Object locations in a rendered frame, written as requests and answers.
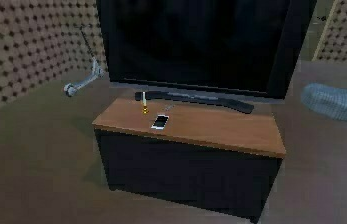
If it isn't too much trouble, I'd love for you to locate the white mobile phone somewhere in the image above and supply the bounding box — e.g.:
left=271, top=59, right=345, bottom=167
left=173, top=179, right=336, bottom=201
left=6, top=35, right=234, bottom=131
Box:
left=150, top=114, right=171, bottom=131

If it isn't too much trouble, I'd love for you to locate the white candle on gold holder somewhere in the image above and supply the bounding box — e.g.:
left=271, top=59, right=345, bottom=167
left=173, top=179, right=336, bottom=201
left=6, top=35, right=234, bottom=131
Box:
left=141, top=91, right=149, bottom=115

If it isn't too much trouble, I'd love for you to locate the brown topped black cabinet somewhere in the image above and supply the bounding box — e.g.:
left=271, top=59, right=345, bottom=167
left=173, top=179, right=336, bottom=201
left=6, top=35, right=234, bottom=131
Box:
left=91, top=96, right=288, bottom=224

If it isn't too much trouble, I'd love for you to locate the black television set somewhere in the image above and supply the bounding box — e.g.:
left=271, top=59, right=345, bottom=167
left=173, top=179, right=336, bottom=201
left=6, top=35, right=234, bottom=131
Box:
left=95, top=0, right=318, bottom=115

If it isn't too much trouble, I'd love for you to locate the grey kick scooter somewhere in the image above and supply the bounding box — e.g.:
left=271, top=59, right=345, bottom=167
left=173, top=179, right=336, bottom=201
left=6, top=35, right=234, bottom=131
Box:
left=63, top=27, right=106, bottom=98

